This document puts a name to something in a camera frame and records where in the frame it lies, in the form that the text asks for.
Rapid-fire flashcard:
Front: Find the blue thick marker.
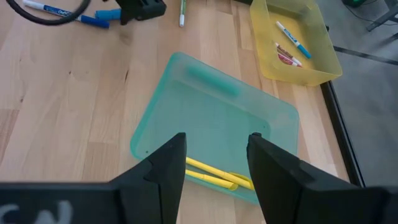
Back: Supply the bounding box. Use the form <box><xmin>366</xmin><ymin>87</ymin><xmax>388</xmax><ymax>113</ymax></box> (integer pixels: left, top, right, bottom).
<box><xmin>94</xmin><ymin>8</ymin><xmax>123</xmax><ymax>21</ymax></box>

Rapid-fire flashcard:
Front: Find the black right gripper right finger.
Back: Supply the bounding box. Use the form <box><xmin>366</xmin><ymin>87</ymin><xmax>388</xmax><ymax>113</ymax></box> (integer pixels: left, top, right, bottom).
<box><xmin>246</xmin><ymin>132</ymin><xmax>385</xmax><ymax>224</ymax></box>

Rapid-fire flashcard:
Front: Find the yellow highlighter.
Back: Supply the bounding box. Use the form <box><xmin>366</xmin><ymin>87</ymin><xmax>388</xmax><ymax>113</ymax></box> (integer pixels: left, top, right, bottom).
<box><xmin>185</xmin><ymin>169</ymin><xmax>239</xmax><ymax>191</ymax></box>
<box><xmin>185</xmin><ymin>157</ymin><xmax>254</xmax><ymax>190</ymax></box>

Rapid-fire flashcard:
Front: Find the dark furniture leg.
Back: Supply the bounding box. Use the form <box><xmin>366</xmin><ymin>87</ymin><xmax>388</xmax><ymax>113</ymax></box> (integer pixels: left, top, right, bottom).
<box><xmin>366</xmin><ymin>3</ymin><xmax>398</xmax><ymax>32</ymax></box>

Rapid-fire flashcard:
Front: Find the green white thin marker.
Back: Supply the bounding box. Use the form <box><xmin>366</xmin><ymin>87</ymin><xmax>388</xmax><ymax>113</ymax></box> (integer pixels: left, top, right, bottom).
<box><xmin>178</xmin><ymin>0</ymin><xmax>187</xmax><ymax>28</ymax></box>

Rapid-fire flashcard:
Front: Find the yellow translucent plastic bin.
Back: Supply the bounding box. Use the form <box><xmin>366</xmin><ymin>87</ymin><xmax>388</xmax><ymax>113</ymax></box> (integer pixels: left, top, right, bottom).
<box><xmin>249</xmin><ymin>0</ymin><xmax>343</xmax><ymax>87</ymax></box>

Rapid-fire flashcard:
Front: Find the green translucent plastic bin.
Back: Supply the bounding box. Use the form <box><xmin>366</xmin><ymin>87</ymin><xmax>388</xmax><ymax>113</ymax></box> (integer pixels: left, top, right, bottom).
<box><xmin>129</xmin><ymin>52</ymin><xmax>300</xmax><ymax>206</ymax></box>

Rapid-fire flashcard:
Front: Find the black aluminium table frame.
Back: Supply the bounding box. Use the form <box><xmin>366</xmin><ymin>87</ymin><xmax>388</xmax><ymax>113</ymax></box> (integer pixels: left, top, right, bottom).
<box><xmin>233</xmin><ymin>0</ymin><xmax>365</xmax><ymax>187</ymax></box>

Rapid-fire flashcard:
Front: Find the blue white thin marker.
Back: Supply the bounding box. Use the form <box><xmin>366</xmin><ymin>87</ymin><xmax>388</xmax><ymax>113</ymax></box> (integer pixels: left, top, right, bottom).
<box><xmin>22</xmin><ymin>0</ymin><xmax>111</xmax><ymax>29</ymax></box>
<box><xmin>275</xmin><ymin>21</ymin><xmax>312</xmax><ymax>60</ymax></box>

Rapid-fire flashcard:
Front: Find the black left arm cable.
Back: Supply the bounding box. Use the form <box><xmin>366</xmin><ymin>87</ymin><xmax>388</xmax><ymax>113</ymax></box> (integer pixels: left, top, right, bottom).
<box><xmin>5</xmin><ymin>0</ymin><xmax>92</xmax><ymax>26</ymax></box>

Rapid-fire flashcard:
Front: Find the dark red thin marker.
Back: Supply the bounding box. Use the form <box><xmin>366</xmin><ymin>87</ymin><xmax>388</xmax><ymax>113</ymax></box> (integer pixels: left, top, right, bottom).
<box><xmin>274</xmin><ymin>42</ymin><xmax>303</xmax><ymax>67</ymax></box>

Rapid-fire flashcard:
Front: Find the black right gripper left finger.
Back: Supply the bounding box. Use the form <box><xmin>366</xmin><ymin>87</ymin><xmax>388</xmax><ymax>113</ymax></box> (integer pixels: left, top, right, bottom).
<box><xmin>110</xmin><ymin>132</ymin><xmax>188</xmax><ymax>224</ymax></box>

